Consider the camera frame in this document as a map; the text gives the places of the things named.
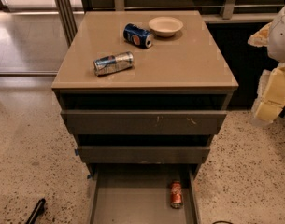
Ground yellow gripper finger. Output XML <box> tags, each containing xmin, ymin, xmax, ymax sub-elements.
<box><xmin>253</xmin><ymin>63</ymin><xmax>285</xmax><ymax>123</ymax></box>
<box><xmin>248</xmin><ymin>23</ymin><xmax>271</xmax><ymax>47</ymax></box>

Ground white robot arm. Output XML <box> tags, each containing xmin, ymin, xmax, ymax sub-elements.
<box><xmin>248</xmin><ymin>6</ymin><xmax>285</xmax><ymax>126</ymax></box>

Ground blue pepsi can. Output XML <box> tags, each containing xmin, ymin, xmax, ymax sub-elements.
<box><xmin>123</xmin><ymin>23</ymin><xmax>153</xmax><ymax>49</ymax></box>

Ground grey drawer cabinet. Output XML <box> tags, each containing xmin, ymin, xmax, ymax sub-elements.
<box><xmin>51</xmin><ymin>10</ymin><xmax>239</xmax><ymax>224</ymax></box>

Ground silver blue crushed can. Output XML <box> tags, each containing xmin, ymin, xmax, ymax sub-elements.
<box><xmin>93</xmin><ymin>51</ymin><xmax>134</xmax><ymax>76</ymax></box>

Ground bottom open grey drawer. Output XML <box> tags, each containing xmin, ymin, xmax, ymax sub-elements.
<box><xmin>86</xmin><ymin>164</ymin><xmax>202</xmax><ymax>224</ymax></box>

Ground top grey drawer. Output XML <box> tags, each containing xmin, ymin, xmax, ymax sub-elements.
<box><xmin>61</xmin><ymin>110</ymin><xmax>227</xmax><ymax>135</ymax></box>

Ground middle grey drawer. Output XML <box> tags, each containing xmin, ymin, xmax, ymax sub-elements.
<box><xmin>78</xmin><ymin>146</ymin><xmax>210</xmax><ymax>164</ymax></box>

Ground white bowl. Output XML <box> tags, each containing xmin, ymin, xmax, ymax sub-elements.
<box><xmin>149</xmin><ymin>17</ymin><xmax>183</xmax><ymax>37</ymax></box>

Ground black object on floor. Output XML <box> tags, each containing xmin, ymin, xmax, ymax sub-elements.
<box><xmin>25</xmin><ymin>198</ymin><xmax>46</xmax><ymax>224</ymax></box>

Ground metal window frame post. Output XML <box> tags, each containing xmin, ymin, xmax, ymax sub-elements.
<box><xmin>54</xmin><ymin>0</ymin><xmax>77</xmax><ymax>47</ymax></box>

